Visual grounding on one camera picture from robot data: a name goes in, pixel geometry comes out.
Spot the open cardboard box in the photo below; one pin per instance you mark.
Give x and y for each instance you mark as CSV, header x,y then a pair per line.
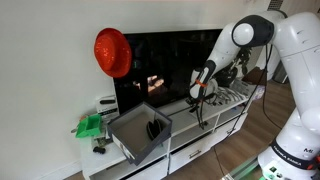
x,y
256,77

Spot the white tv cabinet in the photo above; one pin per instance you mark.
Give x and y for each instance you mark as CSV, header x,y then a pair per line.
x,y
192,134

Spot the white product box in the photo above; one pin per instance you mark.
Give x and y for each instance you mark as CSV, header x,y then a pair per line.
x,y
107,107

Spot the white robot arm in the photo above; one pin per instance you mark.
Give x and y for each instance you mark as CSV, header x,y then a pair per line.
x,y
294,152

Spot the small black object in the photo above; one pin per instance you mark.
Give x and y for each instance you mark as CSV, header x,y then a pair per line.
x,y
99,150

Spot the black flat screen television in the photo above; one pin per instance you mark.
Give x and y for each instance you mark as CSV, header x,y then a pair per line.
x,y
161,67

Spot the striped cloth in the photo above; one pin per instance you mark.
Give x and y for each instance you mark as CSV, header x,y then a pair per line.
x,y
227,95

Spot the green plastic bin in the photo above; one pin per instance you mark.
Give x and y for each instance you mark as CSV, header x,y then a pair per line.
x,y
89,126

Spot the dark blue open box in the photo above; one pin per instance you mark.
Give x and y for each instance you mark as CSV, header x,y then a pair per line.
x,y
128,132

